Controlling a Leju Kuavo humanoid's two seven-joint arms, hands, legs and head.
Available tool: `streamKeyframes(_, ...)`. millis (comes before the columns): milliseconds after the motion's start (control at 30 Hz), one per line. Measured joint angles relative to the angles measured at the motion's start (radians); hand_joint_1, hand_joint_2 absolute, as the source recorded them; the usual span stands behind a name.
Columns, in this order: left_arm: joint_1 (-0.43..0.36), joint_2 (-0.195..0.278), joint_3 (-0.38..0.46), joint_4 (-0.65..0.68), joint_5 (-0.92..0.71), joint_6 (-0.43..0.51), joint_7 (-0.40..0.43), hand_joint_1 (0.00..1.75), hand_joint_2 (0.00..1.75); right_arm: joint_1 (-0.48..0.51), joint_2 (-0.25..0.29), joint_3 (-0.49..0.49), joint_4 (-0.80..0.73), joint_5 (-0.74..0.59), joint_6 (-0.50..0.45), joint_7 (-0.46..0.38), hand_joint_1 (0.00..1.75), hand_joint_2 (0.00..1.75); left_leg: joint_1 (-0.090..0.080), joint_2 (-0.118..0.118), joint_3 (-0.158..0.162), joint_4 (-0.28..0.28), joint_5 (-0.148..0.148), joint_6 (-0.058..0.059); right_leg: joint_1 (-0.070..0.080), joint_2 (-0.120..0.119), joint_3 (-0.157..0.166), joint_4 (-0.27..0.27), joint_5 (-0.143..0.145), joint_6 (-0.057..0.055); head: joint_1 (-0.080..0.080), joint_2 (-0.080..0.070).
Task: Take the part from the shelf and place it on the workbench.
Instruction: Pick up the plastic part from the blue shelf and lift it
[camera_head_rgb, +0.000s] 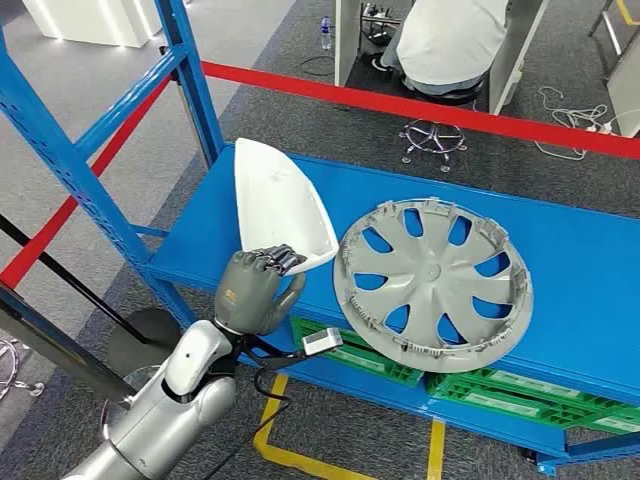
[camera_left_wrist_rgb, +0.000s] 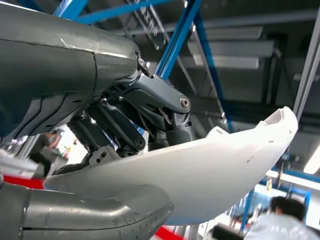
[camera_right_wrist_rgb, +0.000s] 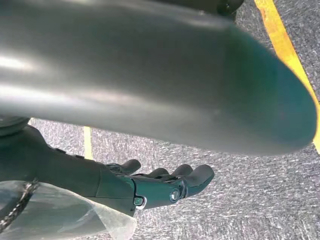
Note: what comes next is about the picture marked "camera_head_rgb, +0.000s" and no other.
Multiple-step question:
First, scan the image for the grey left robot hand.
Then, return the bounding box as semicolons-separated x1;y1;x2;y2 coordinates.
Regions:
214;243;307;337

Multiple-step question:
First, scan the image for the white plastic shell part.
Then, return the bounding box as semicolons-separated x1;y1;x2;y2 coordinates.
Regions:
233;137;340;276

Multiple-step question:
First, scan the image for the blue metal shelf rack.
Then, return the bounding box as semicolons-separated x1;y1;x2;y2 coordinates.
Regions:
0;0;640;477

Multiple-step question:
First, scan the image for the green plastic crate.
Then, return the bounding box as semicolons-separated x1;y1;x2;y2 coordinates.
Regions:
426;369;640;437
290;316;426;390

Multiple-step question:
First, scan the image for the thin black bar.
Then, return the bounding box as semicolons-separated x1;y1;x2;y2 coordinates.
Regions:
0;213;153;346

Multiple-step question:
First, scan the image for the grey plastic hubcap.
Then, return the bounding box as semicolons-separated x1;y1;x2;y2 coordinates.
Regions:
332;196;534;374

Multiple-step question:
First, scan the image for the white office desk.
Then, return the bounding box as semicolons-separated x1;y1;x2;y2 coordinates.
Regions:
334;0;550;115

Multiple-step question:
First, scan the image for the white lit display plinth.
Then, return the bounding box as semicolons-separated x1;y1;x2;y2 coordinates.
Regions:
22;0;164;49

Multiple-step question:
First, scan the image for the person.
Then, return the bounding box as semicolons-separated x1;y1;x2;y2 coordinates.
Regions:
395;0;511;97

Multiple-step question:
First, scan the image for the white board panel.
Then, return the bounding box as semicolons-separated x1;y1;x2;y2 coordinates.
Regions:
606;49;640;138

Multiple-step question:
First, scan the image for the black camera bracket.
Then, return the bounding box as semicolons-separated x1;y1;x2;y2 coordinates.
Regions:
239;334;309;372

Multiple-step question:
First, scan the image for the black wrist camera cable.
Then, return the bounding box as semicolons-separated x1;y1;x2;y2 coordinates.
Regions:
199;367;291;480

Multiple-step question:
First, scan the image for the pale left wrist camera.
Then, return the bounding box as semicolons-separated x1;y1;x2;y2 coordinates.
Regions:
302;327;344;358

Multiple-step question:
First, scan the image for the white cable bundle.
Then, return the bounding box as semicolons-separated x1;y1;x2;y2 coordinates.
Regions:
534;84;640;162

